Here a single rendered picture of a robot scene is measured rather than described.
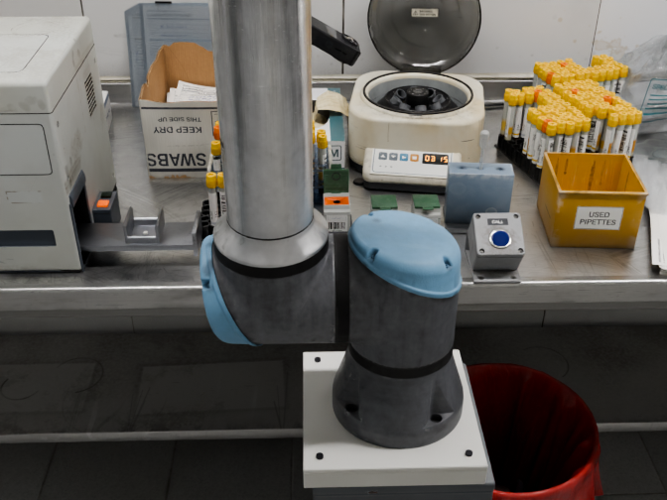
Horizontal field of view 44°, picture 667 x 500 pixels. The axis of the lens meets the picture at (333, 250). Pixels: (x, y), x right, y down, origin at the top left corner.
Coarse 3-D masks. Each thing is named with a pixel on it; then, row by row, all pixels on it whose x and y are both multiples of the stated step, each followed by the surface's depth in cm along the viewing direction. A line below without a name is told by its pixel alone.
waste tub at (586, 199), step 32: (544, 160) 135; (576, 160) 135; (608, 160) 135; (544, 192) 135; (576, 192) 124; (608, 192) 124; (640, 192) 124; (544, 224) 134; (576, 224) 127; (608, 224) 127
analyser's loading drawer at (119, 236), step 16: (128, 208) 125; (160, 208) 125; (80, 224) 127; (96, 224) 127; (112, 224) 127; (128, 224) 123; (144, 224) 127; (160, 224) 123; (176, 224) 127; (192, 224) 127; (80, 240) 123; (96, 240) 123; (112, 240) 123; (128, 240) 122; (144, 240) 122; (160, 240) 123; (176, 240) 123; (192, 240) 123
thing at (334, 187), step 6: (336, 168) 127; (324, 174) 127; (330, 174) 127; (336, 174) 127; (342, 174) 127; (348, 174) 127; (324, 180) 127; (330, 180) 127; (336, 180) 127; (342, 180) 127; (348, 180) 127; (324, 186) 128; (330, 186) 128; (336, 186) 128; (342, 186) 128; (336, 192) 128
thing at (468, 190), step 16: (448, 176) 131; (464, 176) 129; (480, 176) 129; (496, 176) 128; (512, 176) 128; (448, 192) 131; (464, 192) 130; (480, 192) 130; (496, 192) 130; (448, 208) 132; (464, 208) 132; (480, 208) 132; (496, 208) 132; (448, 224) 133; (464, 224) 133
